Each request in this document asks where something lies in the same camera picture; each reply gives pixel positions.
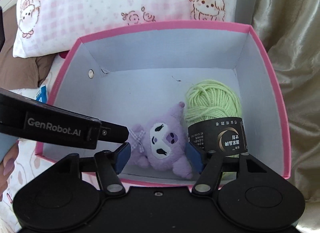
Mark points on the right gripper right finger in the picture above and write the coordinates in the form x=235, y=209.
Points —
x=210, y=165

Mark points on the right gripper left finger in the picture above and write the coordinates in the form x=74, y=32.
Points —
x=107, y=165

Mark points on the purple plush toy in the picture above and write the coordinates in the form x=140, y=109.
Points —
x=160, y=143

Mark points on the person's left hand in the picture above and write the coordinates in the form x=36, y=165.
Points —
x=7, y=166

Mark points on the blue wipes packet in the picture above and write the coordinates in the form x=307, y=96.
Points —
x=42, y=94

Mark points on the brown cushion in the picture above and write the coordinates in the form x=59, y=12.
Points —
x=16, y=72

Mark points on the pink cartoon bed blanket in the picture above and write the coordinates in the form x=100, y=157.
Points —
x=28, y=165

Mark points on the green yarn ball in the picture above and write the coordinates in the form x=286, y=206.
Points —
x=211, y=100

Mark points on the pink cardboard box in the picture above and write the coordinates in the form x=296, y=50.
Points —
x=132, y=74

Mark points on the pink checked pillow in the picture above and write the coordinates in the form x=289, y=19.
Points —
x=50, y=26

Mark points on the beige satin curtain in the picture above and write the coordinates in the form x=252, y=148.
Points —
x=289, y=31

